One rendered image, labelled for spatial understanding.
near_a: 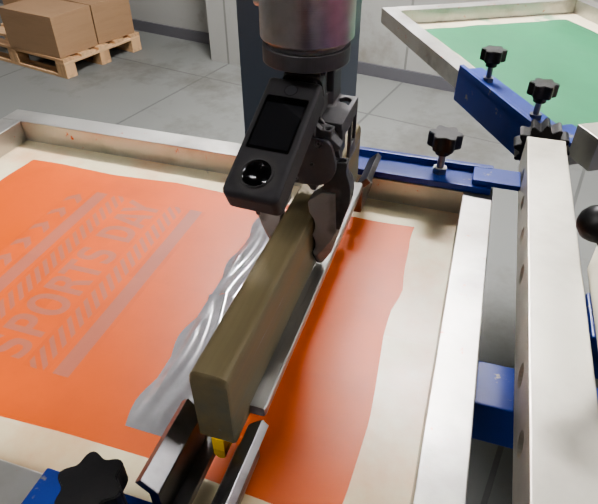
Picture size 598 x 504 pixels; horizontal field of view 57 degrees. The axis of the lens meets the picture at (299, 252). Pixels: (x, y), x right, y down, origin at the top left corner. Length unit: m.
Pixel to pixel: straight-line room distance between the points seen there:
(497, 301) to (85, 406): 1.75
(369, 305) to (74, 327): 0.32
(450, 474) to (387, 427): 0.08
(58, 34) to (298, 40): 3.71
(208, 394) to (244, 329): 0.05
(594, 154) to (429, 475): 0.55
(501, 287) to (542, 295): 1.65
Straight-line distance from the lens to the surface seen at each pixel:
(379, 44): 3.87
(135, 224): 0.77
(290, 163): 0.42
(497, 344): 1.98
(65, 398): 0.58
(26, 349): 0.64
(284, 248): 0.48
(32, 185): 0.91
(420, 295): 0.64
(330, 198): 0.50
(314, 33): 0.43
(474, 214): 0.73
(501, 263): 2.31
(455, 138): 0.75
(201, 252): 0.70
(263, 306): 0.43
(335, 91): 0.51
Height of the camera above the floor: 1.38
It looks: 39 degrees down
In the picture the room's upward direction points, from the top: straight up
